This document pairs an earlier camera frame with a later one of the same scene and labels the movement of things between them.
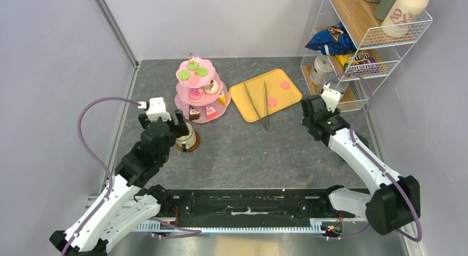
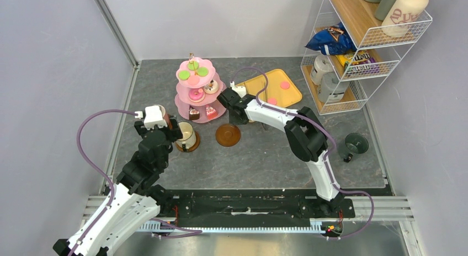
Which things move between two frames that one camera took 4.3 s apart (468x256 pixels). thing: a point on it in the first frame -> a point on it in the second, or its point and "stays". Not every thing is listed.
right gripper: (336, 112) -> (233, 121)
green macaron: (193, 65) stays
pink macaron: (193, 80) stays
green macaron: (184, 75) stays
